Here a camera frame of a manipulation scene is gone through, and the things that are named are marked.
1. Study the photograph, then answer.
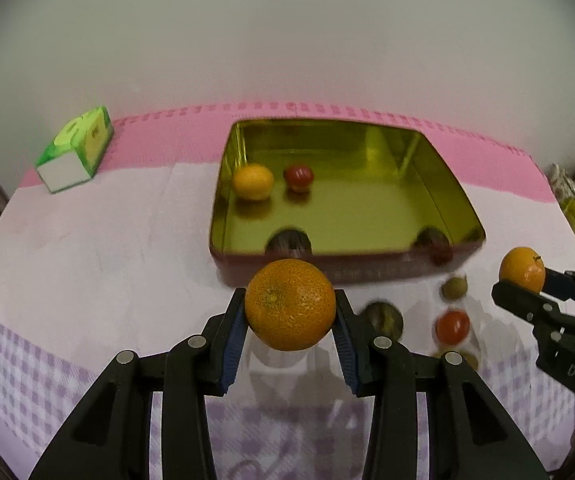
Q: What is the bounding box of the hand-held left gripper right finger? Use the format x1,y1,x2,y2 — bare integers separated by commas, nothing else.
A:
332,288,551,480

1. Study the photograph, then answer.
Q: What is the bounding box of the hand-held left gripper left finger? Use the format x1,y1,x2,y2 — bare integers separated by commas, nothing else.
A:
27,287,248,480

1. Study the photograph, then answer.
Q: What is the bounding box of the large orange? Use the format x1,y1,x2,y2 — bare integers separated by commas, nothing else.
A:
499,246,546,293
244,258,337,352

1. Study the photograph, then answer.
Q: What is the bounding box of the dark wrinkled passion fruit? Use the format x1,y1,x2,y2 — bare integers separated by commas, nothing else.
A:
267,229,313,253
360,302,404,343
414,227,451,251

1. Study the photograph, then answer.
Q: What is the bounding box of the gold metal tin box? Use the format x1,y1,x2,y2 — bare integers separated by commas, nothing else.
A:
208,119,487,288

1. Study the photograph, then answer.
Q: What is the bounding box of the small orange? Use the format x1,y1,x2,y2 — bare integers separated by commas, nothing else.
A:
232,164,274,202

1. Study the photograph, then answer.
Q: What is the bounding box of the small red tomato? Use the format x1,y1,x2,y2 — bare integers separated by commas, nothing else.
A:
284,164,315,193

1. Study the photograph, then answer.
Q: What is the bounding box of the small green olive fruit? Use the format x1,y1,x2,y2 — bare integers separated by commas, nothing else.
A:
441,276,469,301

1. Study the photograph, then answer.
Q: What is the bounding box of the large red tomato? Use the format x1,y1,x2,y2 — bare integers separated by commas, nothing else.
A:
435,310,471,345

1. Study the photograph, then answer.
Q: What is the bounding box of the brown longan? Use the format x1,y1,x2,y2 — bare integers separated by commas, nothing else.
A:
437,350,479,371

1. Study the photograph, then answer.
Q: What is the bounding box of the white crumpled bag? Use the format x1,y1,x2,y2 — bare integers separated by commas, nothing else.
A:
547,162,575,201

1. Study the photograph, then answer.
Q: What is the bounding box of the pink purple checked tablecloth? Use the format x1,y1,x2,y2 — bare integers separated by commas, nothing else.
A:
0,102,575,480

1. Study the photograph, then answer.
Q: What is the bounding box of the green tissue box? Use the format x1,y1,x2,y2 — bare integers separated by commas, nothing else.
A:
34,105,114,195

